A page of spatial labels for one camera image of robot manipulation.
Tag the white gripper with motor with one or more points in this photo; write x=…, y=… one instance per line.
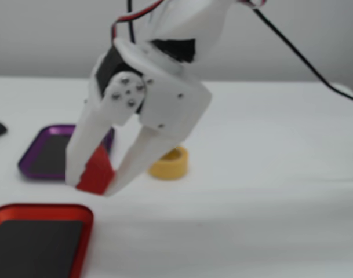
x=171, y=99

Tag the red textured block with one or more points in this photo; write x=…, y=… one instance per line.
x=96, y=173

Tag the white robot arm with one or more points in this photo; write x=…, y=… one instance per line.
x=190, y=20

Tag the yellow masking tape roll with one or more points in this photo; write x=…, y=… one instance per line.
x=171, y=165

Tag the purple metal tray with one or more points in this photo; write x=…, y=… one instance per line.
x=44, y=156

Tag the red metal tray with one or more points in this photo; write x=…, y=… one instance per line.
x=37, y=243

